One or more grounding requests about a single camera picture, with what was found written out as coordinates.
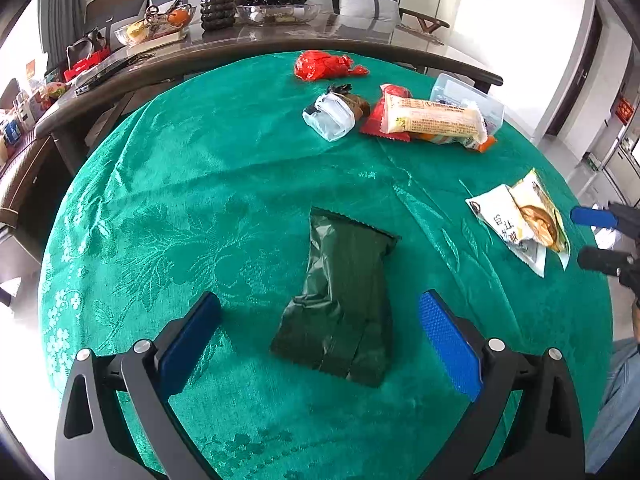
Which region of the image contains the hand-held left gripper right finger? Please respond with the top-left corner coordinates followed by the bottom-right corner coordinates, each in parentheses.
top-left (418, 289), bottom-right (586, 480)

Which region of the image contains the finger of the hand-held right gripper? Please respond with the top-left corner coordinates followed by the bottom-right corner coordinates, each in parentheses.
top-left (570, 205), bottom-right (619, 229)
top-left (577, 246), bottom-right (636, 277)

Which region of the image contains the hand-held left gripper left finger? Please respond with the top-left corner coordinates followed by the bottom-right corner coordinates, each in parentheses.
top-left (54, 291), bottom-right (223, 480)

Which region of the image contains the white yellow snack packet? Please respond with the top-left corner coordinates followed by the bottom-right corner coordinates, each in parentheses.
top-left (465, 167), bottom-right (571, 279)

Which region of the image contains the dark green packet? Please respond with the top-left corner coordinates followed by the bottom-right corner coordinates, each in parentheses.
top-left (270, 206), bottom-right (401, 389)

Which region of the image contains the long red snack packet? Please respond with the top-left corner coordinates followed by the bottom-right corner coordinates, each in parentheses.
top-left (359, 84), bottom-right (416, 137)

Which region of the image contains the red plastic bag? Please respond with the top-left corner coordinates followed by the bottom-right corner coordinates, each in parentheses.
top-left (294, 50), bottom-right (370, 82)

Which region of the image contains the glass kitchen door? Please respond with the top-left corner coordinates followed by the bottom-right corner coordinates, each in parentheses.
top-left (585, 110), bottom-right (640, 203)

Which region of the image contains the green tablecloth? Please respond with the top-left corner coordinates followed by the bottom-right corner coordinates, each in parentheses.
top-left (37, 50), bottom-right (613, 480)

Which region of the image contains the dark wooden door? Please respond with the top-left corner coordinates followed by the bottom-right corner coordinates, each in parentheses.
top-left (545, 7), bottom-right (603, 136)

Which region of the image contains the person's leg in jeans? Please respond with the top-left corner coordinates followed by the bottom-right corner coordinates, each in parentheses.
top-left (585, 337), bottom-right (640, 476)

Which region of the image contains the long pale yellow packet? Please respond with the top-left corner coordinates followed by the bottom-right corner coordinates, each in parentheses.
top-left (382, 95), bottom-right (489, 149)

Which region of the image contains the clear plastic box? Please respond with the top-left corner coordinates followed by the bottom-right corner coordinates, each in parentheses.
top-left (430, 73), bottom-right (505, 136)

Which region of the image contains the brown bench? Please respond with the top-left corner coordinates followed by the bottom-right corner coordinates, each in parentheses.
top-left (0, 125), bottom-right (66, 261)

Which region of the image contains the brown wrapper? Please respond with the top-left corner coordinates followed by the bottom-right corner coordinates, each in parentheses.
top-left (340, 91), bottom-right (371, 119)

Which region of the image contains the clear plastic bag bundle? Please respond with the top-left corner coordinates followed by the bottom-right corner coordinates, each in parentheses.
top-left (302, 94), bottom-right (357, 142)

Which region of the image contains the wooden sofa armrest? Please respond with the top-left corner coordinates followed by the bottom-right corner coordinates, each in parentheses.
top-left (400, 7), bottom-right (451, 36)

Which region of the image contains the row of small bottles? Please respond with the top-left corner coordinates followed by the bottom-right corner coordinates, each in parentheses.
top-left (0, 77), bottom-right (71, 161)

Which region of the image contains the red box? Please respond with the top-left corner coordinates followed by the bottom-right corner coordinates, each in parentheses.
top-left (64, 47), bottom-right (112, 84)

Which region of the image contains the brown handbag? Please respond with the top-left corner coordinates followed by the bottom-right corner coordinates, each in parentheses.
top-left (67, 30), bottom-right (108, 67)

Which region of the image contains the glass fruit bowl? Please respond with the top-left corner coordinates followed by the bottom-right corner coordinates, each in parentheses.
top-left (114, 4), bottom-right (196, 46)

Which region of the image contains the dark wooden coffee table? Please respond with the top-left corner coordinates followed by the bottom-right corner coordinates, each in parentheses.
top-left (35, 10), bottom-right (503, 161)

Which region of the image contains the glass tray with dark contents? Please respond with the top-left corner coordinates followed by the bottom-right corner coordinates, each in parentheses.
top-left (236, 0), bottom-right (323, 25)

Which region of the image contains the grey curtain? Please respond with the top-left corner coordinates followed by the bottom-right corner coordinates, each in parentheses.
top-left (40, 0), bottom-right (87, 86)

